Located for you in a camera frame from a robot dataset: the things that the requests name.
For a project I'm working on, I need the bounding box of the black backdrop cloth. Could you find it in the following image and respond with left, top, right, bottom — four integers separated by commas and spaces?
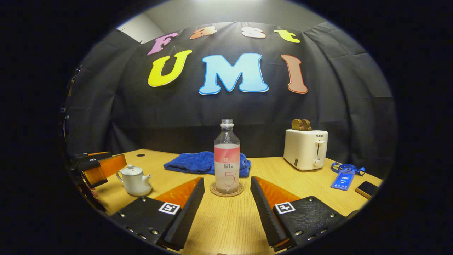
65, 21, 397, 177

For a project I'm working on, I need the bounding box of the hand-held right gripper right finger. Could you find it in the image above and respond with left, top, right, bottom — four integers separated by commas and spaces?
250, 176, 345, 252

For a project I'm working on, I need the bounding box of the blue lanyard badge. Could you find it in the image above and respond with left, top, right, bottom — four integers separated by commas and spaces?
331, 162, 366, 191

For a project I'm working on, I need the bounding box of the round wooden coaster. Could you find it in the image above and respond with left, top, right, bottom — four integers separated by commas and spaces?
210, 182, 245, 198

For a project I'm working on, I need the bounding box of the clear water bottle pink label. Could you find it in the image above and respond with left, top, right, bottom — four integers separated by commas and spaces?
214, 119, 241, 193

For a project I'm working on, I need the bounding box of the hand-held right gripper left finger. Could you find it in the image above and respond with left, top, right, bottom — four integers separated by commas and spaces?
119, 177, 205, 251

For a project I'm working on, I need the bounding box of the black smartphone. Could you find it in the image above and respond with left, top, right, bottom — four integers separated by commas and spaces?
355, 181, 379, 200

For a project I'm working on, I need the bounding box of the white toaster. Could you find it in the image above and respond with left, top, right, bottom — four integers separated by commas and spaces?
283, 129, 328, 171

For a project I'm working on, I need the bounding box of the white ceramic teacup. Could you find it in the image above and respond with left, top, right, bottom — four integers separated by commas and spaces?
116, 165, 153, 197

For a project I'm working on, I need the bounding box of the blue towel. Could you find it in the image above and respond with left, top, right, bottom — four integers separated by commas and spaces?
164, 151, 252, 178

